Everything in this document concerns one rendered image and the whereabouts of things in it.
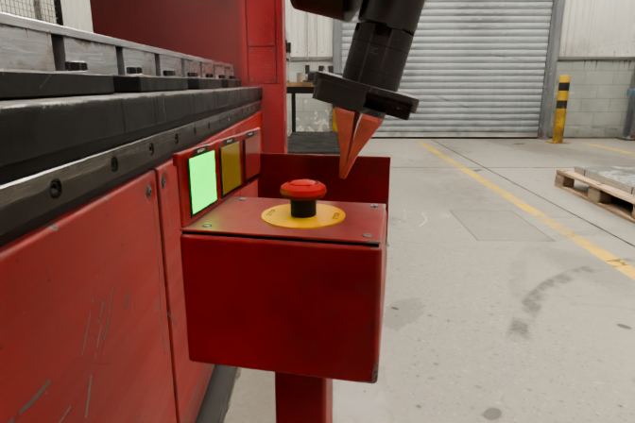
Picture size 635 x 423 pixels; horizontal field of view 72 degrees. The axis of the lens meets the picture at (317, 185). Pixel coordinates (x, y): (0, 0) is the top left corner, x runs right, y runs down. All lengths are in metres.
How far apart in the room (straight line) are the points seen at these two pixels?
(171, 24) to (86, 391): 1.82
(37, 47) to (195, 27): 1.50
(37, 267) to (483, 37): 7.41
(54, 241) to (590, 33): 8.17
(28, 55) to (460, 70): 7.08
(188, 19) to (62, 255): 1.77
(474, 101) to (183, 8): 6.00
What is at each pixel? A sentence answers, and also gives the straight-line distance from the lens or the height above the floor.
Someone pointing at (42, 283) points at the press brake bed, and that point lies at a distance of 0.45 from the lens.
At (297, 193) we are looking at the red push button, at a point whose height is 0.80.
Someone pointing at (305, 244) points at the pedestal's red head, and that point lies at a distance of 0.33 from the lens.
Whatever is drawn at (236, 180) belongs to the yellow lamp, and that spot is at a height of 0.79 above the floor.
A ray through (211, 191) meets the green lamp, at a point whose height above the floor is 0.80.
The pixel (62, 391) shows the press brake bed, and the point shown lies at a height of 0.61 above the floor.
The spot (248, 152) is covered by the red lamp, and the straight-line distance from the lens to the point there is 0.48.
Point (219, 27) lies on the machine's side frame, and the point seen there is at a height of 1.13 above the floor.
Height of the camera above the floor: 0.89
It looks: 13 degrees down
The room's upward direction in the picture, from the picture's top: straight up
